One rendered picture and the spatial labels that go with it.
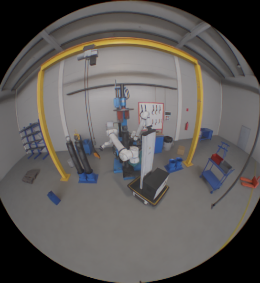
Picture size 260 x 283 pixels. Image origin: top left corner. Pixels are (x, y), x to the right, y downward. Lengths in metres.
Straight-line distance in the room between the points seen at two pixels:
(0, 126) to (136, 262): 11.38
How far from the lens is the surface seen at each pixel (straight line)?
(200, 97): 3.28
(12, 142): 10.90
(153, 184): 1.71
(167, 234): 2.31
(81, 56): 2.57
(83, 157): 2.50
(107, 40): 2.82
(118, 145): 1.45
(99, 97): 4.48
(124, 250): 2.24
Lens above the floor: 2.20
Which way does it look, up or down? 24 degrees down
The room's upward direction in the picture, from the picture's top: 3 degrees counter-clockwise
